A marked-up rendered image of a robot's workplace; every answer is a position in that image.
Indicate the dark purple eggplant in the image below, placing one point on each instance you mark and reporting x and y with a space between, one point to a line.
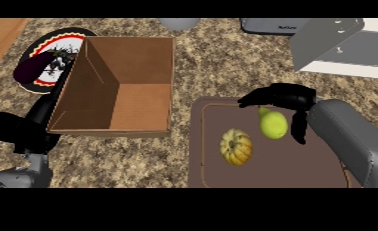
31 68

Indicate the yellow orange striped squash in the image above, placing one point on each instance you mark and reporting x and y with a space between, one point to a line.
236 146

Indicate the green pear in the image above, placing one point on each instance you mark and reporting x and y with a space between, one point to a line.
273 125

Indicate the open brown cardboard box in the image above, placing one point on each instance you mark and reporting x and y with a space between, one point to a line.
140 101

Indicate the black red patterned plate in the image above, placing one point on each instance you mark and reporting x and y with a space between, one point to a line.
48 45

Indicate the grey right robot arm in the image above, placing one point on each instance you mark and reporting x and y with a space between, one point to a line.
351 138

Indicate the grey round object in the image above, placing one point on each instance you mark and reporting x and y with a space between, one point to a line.
178 23

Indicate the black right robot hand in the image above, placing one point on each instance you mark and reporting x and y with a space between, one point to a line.
287 95

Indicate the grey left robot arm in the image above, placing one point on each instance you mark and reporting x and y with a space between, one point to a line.
26 175

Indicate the brown tray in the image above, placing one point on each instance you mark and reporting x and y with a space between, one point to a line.
284 168

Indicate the dark grey appliance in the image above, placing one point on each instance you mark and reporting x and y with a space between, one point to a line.
265 25

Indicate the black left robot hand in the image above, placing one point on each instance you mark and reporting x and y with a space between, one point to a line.
29 131

